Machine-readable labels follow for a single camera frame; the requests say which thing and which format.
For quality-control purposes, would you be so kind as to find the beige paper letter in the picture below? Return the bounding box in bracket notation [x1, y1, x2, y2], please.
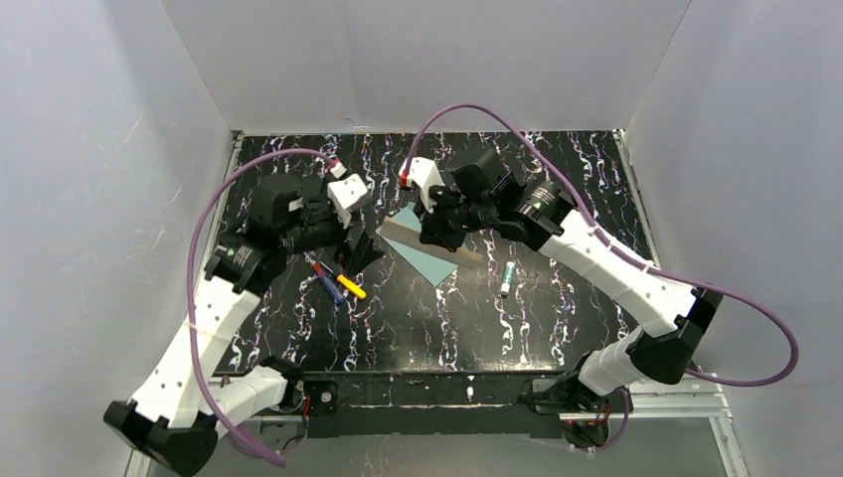
[380, 217, 485, 270]

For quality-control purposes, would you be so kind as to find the teal paper envelope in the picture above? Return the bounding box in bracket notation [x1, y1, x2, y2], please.
[377, 203, 458, 286]

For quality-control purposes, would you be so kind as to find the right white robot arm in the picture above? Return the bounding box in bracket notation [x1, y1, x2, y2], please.
[400, 149, 722, 397]

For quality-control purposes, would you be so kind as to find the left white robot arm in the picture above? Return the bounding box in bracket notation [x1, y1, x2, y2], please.
[103, 173, 381, 476]

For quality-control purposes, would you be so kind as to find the green white marker pen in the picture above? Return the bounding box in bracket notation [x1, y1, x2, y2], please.
[499, 261, 517, 298]

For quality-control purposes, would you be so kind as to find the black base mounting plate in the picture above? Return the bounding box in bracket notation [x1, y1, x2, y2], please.
[289, 370, 633, 441]

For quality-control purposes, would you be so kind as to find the yellow handled screwdriver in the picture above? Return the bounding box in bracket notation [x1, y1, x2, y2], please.
[336, 274, 367, 300]

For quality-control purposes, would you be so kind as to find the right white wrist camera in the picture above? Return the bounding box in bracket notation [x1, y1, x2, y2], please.
[400, 157, 445, 214]

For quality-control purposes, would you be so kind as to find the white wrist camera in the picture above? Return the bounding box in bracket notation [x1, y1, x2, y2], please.
[326, 162, 371, 229]
[400, 157, 445, 214]

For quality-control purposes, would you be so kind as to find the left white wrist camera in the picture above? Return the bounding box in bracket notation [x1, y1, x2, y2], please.
[326, 162, 371, 229]

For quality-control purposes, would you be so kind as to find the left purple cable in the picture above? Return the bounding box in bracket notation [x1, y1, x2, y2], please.
[186, 147, 347, 470]

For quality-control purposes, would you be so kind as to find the purple cable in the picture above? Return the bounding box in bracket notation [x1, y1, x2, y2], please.
[186, 147, 347, 470]
[400, 101, 801, 453]

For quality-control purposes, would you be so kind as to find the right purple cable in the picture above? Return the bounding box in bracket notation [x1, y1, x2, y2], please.
[400, 101, 801, 453]

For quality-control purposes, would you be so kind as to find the aluminium frame rail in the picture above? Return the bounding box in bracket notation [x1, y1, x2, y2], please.
[560, 372, 733, 420]

